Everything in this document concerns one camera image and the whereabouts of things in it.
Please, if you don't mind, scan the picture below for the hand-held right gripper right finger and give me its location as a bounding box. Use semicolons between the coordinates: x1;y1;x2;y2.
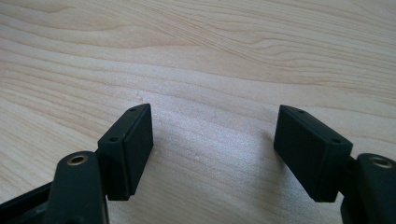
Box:
273;104;354;203

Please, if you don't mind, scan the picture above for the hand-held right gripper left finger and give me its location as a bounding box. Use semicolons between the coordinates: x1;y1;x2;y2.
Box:
96;103;155;202

